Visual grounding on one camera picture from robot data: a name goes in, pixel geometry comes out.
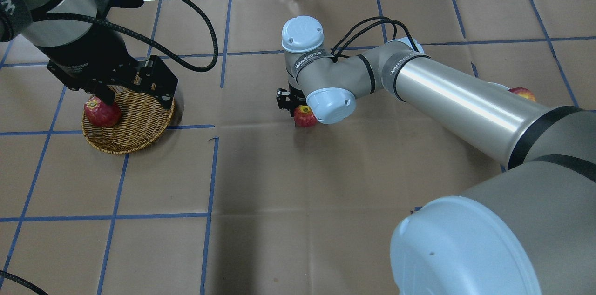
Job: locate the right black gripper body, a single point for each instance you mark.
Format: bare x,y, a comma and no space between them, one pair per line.
292,92

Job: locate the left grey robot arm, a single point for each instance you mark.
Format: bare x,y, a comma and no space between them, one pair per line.
50,23

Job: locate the red apple on plate right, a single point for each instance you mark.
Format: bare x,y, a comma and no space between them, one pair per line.
523,92

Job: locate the dark red apple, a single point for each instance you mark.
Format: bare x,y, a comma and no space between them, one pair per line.
99,113

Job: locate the woven wicker basket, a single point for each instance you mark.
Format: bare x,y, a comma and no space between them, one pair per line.
143,121

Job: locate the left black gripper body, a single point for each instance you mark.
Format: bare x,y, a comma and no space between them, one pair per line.
88,56

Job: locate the light blue plate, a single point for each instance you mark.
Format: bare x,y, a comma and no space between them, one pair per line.
498,87

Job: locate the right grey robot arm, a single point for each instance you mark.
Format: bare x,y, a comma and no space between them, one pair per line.
527,231

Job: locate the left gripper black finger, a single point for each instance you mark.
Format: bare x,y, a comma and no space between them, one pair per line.
154,78
101,91

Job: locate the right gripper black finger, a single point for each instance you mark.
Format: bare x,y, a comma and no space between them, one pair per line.
283,99

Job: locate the yellow-red apple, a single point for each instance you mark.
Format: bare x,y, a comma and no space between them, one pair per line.
304,116

